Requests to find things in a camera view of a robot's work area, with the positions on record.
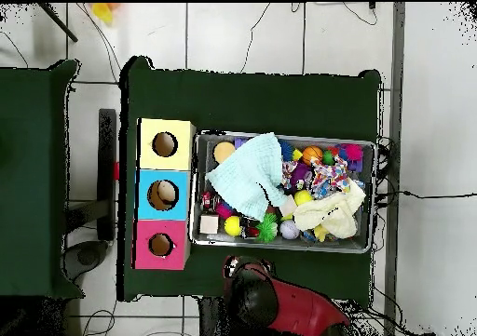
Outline black cable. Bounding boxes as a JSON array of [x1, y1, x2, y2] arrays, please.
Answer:
[[239, 2, 273, 74], [375, 136, 477, 209]]

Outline white toy baseball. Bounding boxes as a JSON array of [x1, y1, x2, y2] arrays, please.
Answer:
[[279, 220, 301, 241]]

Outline colourful polka dot cloth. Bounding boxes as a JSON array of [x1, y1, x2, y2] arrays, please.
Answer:
[[308, 155, 351, 199]]

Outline orange toy basketball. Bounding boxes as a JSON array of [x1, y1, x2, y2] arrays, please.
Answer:
[[302, 145, 324, 166]]

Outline green spiky ball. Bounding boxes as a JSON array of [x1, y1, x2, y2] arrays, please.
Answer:
[[256, 212, 280, 244]]

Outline shallow clear mesh bin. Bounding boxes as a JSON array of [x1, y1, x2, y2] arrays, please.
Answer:
[[189, 130, 376, 255]]

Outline black chair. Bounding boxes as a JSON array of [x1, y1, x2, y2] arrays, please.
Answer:
[[65, 108, 120, 281]]

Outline cream yellow cloth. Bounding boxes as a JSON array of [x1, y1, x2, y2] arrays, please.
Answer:
[[293, 179, 368, 240]]

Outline small wooden cube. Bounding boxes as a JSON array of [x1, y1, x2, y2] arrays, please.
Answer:
[[199, 214, 221, 235]]

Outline yellow ball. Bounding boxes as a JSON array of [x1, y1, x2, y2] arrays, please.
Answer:
[[293, 190, 314, 207], [223, 216, 243, 237]]

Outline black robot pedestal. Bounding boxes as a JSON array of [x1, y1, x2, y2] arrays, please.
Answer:
[[197, 297, 293, 336]]

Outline yellow floor object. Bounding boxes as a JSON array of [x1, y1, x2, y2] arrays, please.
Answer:
[[90, 3, 116, 24]]

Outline black rod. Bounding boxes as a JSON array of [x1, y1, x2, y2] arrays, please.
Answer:
[[36, 3, 79, 43]]

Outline wooden box with three holes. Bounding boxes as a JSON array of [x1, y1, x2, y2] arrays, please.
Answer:
[[133, 117, 198, 272]]

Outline green cloth side table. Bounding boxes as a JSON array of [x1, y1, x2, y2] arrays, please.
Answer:
[[0, 59, 82, 300]]

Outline mint green cloth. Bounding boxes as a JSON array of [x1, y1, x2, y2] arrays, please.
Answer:
[[205, 132, 288, 222]]

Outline peach orange ball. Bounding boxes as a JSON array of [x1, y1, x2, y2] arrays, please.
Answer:
[[212, 141, 237, 165]]

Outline grey metal beam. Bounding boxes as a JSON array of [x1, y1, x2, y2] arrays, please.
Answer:
[[382, 2, 407, 336]]

